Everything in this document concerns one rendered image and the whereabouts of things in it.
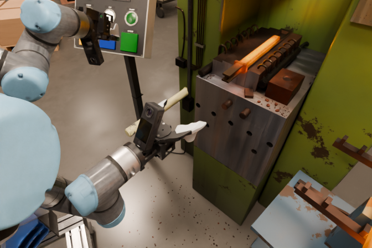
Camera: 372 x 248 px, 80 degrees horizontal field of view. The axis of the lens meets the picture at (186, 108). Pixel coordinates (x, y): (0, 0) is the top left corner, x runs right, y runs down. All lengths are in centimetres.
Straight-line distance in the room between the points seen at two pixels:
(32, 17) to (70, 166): 142
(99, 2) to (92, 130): 126
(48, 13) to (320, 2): 103
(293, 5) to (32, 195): 118
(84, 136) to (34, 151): 180
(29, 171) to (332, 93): 89
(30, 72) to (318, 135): 99
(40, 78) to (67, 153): 149
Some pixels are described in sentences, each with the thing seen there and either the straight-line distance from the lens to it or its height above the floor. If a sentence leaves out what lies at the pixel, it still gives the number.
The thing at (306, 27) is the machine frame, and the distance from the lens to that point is 124.
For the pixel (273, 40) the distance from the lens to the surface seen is 106.
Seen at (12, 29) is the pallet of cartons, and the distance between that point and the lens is 353.
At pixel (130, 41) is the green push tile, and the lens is 99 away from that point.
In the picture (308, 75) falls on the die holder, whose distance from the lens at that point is 105.
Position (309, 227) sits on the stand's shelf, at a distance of 86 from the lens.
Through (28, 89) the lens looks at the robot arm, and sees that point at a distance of 55.
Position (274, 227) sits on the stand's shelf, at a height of 70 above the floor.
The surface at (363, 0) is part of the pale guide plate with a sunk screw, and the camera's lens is 81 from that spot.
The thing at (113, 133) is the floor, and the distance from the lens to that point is 200.
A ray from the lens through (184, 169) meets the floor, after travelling 169.
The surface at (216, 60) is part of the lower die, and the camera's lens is 90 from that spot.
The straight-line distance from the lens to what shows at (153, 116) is 52.
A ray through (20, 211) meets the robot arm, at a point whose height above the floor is 122.
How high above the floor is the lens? 143
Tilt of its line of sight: 42 degrees down
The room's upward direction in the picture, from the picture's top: straight up
